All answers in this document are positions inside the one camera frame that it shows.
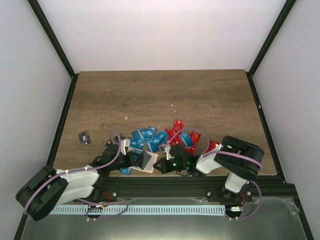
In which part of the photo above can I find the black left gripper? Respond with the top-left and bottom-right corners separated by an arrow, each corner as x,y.
109,151 -> 143,172

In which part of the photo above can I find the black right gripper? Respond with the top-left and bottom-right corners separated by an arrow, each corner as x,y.
154,159 -> 188,175

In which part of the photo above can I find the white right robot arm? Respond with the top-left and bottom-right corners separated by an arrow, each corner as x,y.
153,136 -> 265,202

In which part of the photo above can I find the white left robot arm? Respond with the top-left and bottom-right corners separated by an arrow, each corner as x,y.
15,143 -> 149,221

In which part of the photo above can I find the blue striped card front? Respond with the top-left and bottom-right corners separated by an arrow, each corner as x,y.
120,167 -> 133,176

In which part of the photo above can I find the blue VIP card centre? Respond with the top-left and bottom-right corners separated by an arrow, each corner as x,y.
130,128 -> 151,149

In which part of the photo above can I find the blue vip card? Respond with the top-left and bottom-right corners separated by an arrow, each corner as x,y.
130,128 -> 151,149
149,130 -> 169,153

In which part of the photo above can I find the red VIP card long diagonal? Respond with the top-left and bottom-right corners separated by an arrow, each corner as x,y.
165,128 -> 182,146

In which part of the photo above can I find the blue VIP card right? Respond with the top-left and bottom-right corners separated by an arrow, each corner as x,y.
149,130 -> 169,153

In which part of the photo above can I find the blue card top with chip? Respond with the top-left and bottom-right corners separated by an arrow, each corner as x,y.
145,126 -> 158,139

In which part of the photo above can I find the red VIP card top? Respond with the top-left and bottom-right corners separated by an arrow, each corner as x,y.
172,119 -> 185,132

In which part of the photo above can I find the red VIP card far right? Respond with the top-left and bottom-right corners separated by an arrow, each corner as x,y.
206,140 -> 220,153

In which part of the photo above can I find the lone black VIP card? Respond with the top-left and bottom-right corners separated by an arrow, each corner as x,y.
78,130 -> 92,146

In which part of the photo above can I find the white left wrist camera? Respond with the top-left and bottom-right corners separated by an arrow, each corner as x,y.
120,138 -> 131,156

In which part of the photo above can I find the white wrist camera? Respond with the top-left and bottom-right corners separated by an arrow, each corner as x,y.
120,138 -> 131,156
160,144 -> 172,161

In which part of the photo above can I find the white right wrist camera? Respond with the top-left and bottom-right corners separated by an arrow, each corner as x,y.
160,144 -> 172,161

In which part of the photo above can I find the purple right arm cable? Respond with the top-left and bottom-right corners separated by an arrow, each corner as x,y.
162,127 -> 264,221

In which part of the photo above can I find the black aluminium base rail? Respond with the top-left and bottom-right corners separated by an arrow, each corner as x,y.
72,174 -> 253,203

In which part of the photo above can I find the light blue slotted cable duct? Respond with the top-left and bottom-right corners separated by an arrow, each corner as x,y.
51,204 -> 226,216

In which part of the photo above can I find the black frame post left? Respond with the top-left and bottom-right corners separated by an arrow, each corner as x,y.
26,0 -> 77,78

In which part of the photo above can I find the black frame post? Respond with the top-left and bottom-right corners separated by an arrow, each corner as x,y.
248,0 -> 298,76
26,0 -> 77,78

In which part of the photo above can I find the black frame post right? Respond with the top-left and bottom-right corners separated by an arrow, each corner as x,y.
248,0 -> 298,76

